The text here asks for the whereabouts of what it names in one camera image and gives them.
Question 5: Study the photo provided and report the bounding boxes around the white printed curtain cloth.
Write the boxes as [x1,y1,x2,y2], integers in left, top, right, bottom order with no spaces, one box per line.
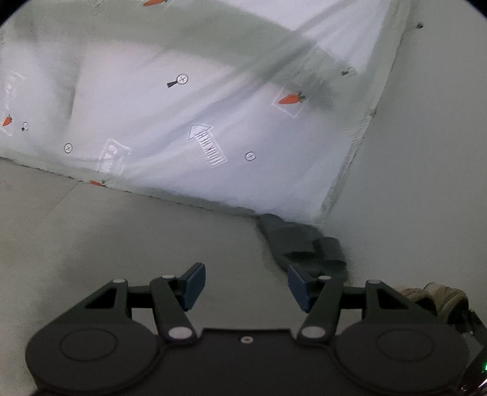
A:
[1,1,412,224]

